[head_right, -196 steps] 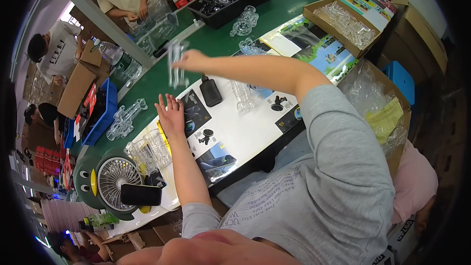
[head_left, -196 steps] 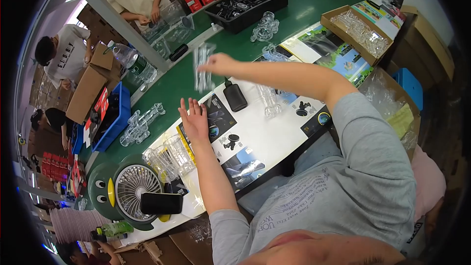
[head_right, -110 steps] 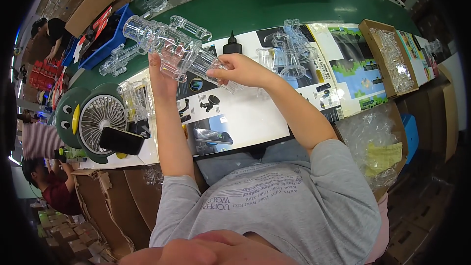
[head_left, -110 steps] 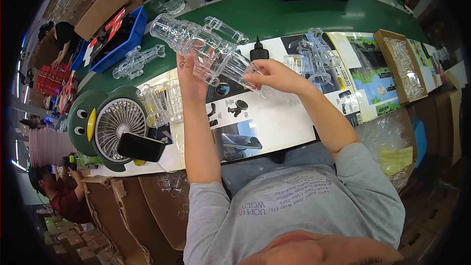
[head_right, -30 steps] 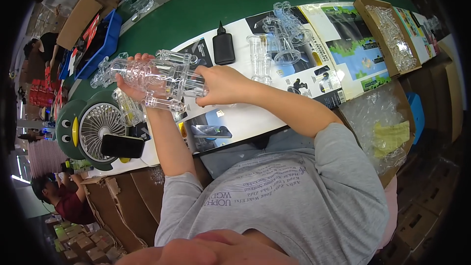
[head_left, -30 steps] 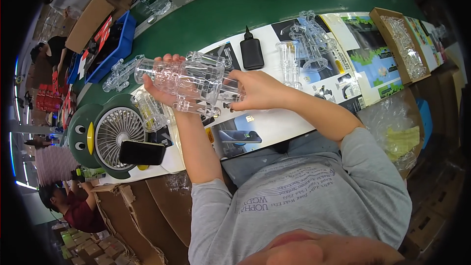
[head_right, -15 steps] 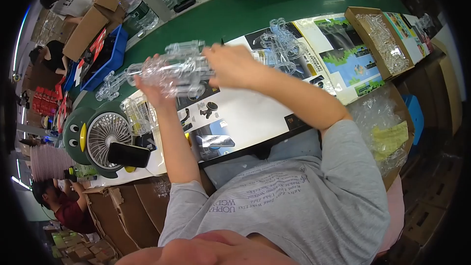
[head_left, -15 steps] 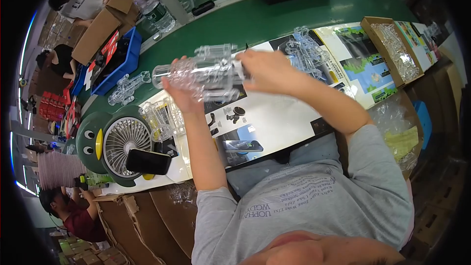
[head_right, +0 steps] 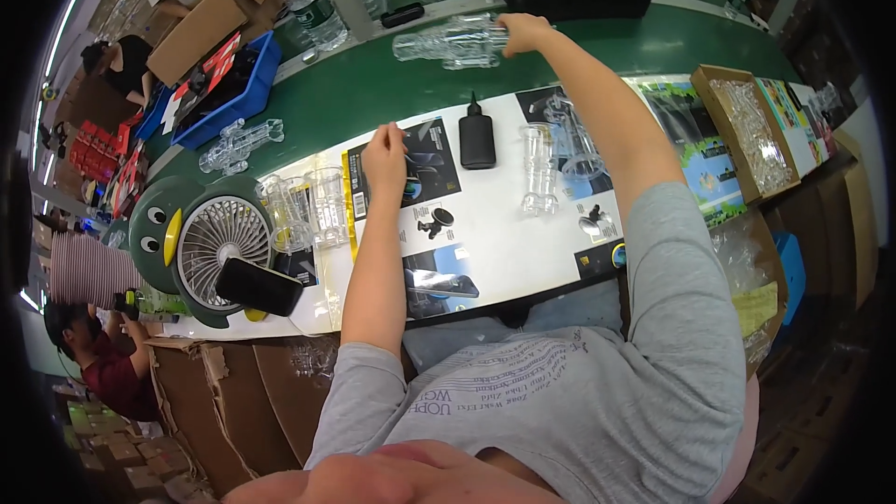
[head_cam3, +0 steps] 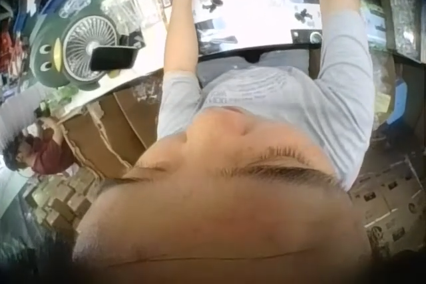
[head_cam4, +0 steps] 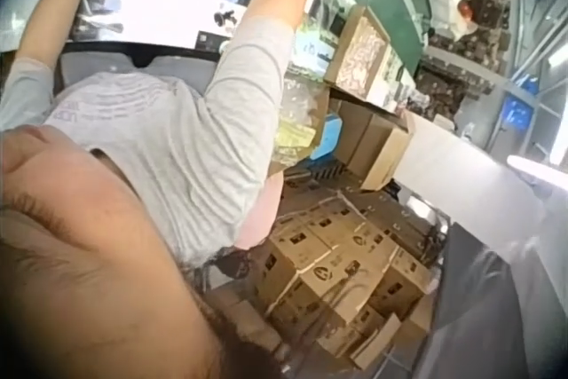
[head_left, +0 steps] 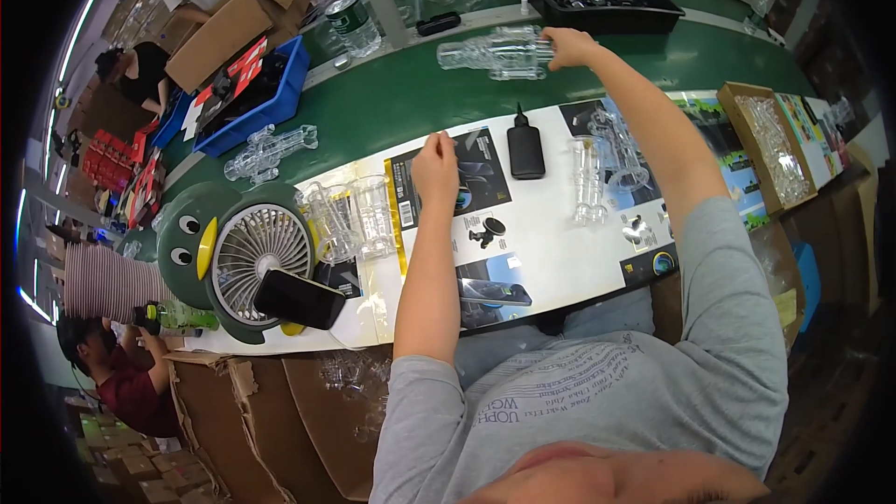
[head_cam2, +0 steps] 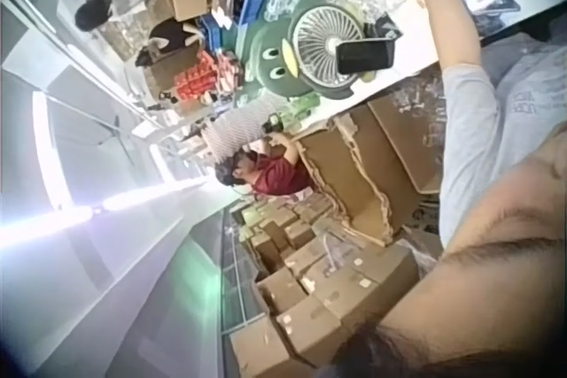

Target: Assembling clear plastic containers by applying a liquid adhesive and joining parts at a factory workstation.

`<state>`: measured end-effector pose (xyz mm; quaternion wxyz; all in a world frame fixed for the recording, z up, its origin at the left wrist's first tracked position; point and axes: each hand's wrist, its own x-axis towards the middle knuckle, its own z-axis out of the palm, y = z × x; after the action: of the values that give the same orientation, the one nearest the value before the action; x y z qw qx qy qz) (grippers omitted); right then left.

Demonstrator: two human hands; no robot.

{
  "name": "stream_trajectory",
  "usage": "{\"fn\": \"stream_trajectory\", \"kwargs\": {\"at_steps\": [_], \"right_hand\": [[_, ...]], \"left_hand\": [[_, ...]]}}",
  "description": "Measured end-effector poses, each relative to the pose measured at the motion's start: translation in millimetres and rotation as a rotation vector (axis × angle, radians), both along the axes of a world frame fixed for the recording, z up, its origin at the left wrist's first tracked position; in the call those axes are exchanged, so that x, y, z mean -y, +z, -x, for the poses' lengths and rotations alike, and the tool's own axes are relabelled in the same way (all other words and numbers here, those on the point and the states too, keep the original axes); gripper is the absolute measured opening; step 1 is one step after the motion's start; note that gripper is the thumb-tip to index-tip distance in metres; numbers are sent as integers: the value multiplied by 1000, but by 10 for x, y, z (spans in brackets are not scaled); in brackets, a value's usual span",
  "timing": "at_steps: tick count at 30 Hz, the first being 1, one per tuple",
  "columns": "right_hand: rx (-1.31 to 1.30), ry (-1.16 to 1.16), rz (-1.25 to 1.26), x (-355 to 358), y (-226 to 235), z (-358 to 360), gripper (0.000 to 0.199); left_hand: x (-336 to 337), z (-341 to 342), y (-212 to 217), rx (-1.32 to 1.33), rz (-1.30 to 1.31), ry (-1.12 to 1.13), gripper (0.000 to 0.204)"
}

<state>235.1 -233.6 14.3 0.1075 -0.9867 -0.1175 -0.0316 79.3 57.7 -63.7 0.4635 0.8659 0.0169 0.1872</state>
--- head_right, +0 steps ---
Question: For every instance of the stack of red boxes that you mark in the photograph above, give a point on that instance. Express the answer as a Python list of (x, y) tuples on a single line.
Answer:
[(101, 150)]

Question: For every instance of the person's left fingers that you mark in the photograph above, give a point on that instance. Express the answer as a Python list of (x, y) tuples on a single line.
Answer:
[(389, 136)]

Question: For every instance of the blue plastic crate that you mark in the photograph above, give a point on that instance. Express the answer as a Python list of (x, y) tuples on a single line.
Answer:
[(791, 276)]

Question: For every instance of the cardboard box of clear parts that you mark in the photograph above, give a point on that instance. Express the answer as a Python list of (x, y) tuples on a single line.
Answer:
[(752, 133)]

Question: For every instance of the person's right hand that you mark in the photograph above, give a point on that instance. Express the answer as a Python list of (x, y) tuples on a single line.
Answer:
[(528, 31)]

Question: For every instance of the clear water bottle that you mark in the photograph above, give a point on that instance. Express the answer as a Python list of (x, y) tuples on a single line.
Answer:
[(315, 7)]

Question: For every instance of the person's body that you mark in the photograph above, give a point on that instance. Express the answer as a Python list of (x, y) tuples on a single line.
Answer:
[(560, 399)]

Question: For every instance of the black glue bottle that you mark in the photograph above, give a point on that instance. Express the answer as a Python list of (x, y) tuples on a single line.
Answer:
[(477, 136)]

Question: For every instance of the stack of pink paper cups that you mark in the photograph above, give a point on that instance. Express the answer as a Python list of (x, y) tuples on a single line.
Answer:
[(91, 269)]

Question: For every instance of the black smartphone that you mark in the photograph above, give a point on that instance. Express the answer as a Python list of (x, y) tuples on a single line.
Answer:
[(259, 287)]

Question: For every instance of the cartoon printed packaging sheet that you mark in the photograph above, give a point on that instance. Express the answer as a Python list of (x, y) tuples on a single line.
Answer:
[(707, 154)]

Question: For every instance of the heap of small cartons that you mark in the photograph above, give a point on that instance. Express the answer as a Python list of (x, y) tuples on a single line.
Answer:
[(119, 448)]

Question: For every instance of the small black case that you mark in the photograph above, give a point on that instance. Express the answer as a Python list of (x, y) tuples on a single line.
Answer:
[(402, 15)]

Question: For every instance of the stack of brown cartons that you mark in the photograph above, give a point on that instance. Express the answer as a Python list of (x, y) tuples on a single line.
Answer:
[(805, 434)]

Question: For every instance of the torn brown cardboard box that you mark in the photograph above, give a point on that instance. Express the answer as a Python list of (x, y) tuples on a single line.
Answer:
[(231, 406)]

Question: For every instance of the person's right fingers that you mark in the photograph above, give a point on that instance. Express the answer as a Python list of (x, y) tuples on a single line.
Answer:
[(508, 38)]

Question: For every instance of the plastic bag of clear parts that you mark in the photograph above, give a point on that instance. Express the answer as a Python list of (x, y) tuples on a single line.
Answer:
[(742, 259)]

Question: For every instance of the long clear plastic part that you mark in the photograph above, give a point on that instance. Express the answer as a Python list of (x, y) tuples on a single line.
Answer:
[(448, 42)]

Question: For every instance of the white printed packaging sheet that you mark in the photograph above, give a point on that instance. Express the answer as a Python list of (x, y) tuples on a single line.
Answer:
[(504, 245)]

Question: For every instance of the colourful printed packaging sheets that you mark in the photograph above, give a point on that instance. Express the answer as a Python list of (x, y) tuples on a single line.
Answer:
[(805, 119)]

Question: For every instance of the yellow cloth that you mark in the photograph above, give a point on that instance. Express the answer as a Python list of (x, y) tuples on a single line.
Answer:
[(756, 308)]

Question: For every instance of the person's legs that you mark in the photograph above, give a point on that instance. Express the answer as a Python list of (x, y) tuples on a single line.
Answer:
[(560, 308)]

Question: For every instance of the green penguin desk fan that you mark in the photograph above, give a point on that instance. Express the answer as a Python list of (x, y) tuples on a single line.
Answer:
[(203, 238)]

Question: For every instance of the blue plastic bin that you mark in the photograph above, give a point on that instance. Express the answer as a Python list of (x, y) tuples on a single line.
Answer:
[(238, 101)]

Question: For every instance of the person's left hand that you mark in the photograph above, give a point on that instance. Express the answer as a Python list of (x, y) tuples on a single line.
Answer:
[(385, 164)]

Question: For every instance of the yellow-edged printed packaging sheet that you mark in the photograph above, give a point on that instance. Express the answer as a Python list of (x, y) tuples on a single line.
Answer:
[(434, 168)]

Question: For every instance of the open brown cardboard box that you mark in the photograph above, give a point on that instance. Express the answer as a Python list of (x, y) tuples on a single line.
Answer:
[(203, 28)]

